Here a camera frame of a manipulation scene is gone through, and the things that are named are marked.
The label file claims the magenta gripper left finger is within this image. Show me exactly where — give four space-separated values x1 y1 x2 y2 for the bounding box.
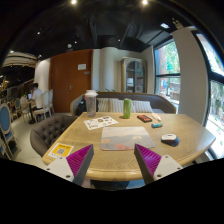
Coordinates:
46 145 94 186

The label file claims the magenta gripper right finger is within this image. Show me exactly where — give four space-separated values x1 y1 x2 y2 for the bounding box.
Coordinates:
134 144 182 185

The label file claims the white and black computer mouse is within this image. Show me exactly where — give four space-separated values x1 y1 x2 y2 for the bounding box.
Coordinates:
161 134 180 147

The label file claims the yellow QR code sticker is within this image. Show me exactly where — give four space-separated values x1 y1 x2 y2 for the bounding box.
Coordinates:
48 143 73 158

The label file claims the teal small lighter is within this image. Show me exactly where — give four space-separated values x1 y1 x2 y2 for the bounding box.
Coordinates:
151 123 163 128

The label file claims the grey tufted armchair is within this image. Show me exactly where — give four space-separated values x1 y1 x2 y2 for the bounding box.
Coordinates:
30 115 77 157

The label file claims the white sticker sheet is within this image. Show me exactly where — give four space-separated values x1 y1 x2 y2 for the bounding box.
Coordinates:
84 116 117 130

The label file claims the black and red small box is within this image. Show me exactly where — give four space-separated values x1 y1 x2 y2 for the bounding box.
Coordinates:
137 115 152 123

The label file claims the white small wrapped packet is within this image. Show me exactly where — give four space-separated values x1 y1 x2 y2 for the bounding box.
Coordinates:
152 113 161 121

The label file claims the black backpack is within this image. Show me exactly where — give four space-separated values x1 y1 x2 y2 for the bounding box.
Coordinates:
76 99 87 116

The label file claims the green drink can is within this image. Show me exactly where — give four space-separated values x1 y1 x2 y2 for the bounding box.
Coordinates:
123 99 132 119

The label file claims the striped cushion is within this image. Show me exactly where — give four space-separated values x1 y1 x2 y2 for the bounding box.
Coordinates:
98 98 153 113

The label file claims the blue upholstered chair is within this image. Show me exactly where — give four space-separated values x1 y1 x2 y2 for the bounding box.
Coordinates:
0 103 16 160

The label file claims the clear plastic shaker bottle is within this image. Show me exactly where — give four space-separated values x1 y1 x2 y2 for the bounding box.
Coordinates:
85 90 97 117

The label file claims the white dining chair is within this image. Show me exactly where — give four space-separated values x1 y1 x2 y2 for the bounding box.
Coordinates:
33 91 54 118

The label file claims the seated person in white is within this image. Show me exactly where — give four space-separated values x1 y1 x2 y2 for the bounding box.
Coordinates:
30 83 42 110

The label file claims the orange wooden door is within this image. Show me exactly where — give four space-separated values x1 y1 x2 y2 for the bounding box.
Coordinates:
49 49 93 113

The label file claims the arched glass display cabinet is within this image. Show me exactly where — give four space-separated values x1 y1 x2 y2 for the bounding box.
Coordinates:
121 57 146 93

